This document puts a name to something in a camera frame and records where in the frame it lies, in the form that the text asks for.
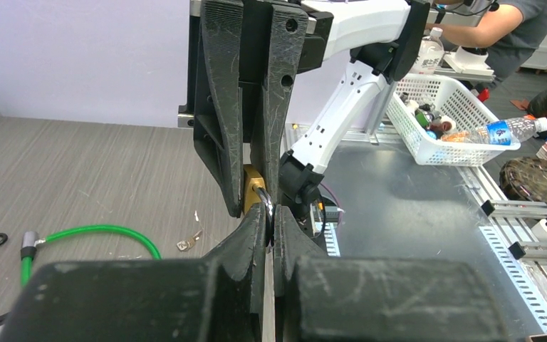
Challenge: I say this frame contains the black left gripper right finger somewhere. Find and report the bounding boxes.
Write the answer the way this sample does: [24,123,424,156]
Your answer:
[273,205,509,341]

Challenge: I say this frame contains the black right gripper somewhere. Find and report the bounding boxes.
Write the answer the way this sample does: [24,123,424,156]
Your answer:
[177,1,334,217]

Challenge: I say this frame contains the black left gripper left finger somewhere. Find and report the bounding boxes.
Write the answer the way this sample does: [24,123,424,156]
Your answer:
[0,204,266,341]

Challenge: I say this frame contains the silver cable lock keys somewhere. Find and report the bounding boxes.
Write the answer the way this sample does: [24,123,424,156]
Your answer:
[176,230,203,252]

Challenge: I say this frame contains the brass padlock with steel shackle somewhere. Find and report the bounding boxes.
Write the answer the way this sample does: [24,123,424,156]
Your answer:
[243,164,274,228]

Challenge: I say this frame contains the green cable lock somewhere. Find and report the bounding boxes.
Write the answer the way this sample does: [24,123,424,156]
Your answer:
[20,224,162,289]

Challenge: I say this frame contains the white plastic basket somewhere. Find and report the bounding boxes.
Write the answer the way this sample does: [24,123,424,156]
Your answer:
[386,74,521,167]

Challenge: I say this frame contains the clear plastic water bottle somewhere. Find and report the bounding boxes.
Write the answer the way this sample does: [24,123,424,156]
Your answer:
[441,117,547,146]

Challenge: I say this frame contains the person with glasses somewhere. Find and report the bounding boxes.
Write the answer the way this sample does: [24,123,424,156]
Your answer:
[426,0,547,90]

